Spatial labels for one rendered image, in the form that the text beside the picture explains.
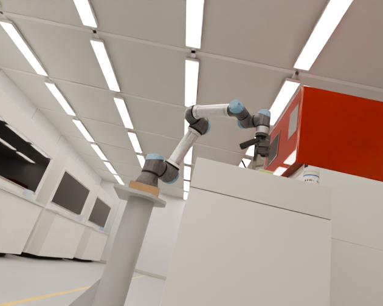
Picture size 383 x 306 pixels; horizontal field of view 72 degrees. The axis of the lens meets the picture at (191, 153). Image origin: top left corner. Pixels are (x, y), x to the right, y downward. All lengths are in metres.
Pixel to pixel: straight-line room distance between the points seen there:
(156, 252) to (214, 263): 8.53
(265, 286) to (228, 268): 0.15
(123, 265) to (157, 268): 8.08
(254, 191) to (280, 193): 0.12
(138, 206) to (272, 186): 0.76
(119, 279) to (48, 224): 4.32
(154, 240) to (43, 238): 4.71
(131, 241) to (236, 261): 0.65
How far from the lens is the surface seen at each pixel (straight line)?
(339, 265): 1.69
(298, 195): 1.28
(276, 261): 1.20
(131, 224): 1.58
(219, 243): 1.15
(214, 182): 1.20
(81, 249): 7.85
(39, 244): 5.81
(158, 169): 1.70
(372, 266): 1.78
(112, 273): 1.58
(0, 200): 4.42
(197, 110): 1.70
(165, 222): 9.73
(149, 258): 9.67
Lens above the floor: 0.49
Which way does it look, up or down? 23 degrees up
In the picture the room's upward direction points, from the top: 15 degrees clockwise
